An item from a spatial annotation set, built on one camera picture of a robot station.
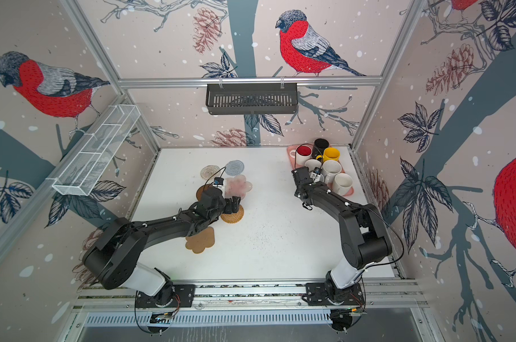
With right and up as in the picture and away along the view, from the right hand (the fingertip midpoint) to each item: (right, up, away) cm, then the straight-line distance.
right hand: (307, 193), depth 94 cm
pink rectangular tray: (-5, +21, +18) cm, 28 cm away
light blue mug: (+2, +8, -11) cm, 13 cm away
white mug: (+14, +11, +11) cm, 21 cm away
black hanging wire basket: (-24, +47, +11) cm, 54 cm away
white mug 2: (+17, +5, +2) cm, 17 cm away
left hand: (-33, -1, -5) cm, 33 cm away
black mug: (+10, +23, +17) cm, 31 cm away
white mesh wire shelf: (-83, +10, -23) cm, 86 cm away
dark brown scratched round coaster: (-51, +1, +9) cm, 52 cm away
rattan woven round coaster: (-33, -11, -2) cm, 35 cm away
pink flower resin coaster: (-33, +2, +9) cm, 35 cm away
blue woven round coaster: (-35, +12, +17) cm, 41 cm away
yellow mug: (+14, +19, +12) cm, 26 cm away
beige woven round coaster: (-48, +9, +16) cm, 51 cm away
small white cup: (+4, +13, +10) cm, 17 cm away
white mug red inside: (+1, +19, +13) cm, 23 cm away
